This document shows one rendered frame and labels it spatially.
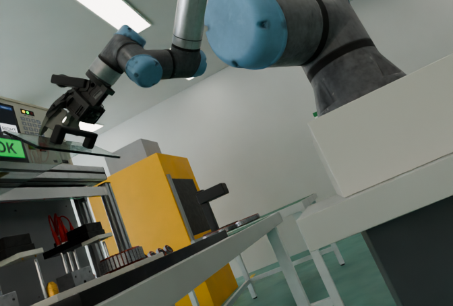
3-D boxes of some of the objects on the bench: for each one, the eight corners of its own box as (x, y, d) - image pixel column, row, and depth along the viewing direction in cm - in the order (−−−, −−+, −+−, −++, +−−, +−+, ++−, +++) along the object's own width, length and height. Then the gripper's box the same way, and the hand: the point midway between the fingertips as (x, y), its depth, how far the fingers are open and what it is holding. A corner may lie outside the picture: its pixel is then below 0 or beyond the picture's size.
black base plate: (228, 236, 105) (225, 229, 106) (84, 311, 44) (78, 292, 45) (96, 292, 115) (94, 285, 115) (-172, 417, 54) (-174, 401, 54)
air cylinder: (96, 284, 97) (90, 265, 98) (77, 292, 90) (71, 271, 91) (81, 291, 98) (75, 271, 99) (61, 300, 91) (55, 278, 92)
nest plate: (111, 278, 74) (109, 272, 74) (58, 301, 59) (56, 294, 60) (53, 303, 77) (52, 297, 77) (-11, 331, 62) (-12, 323, 63)
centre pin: (61, 292, 69) (57, 279, 70) (54, 296, 67) (50, 281, 68) (53, 296, 69) (49, 282, 70) (46, 299, 68) (42, 285, 68)
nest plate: (164, 255, 97) (162, 251, 97) (135, 268, 82) (133, 263, 83) (118, 276, 100) (116, 271, 100) (81, 291, 85) (80, 286, 86)
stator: (153, 255, 96) (148, 241, 96) (131, 264, 85) (125, 249, 86) (118, 270, 98) (114, 257, 99) (92, 281, 87) (87, 265, 88)
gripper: (97, 83, 89) (45, 149, 90) (125, 94, 101) (79, 153, 102) (75, 63, 91) (25, 128, 93) (106, 76, 103) (61, 134, 105)
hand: (50, 131), depth 98 cm, fingers open, 6 cm apart
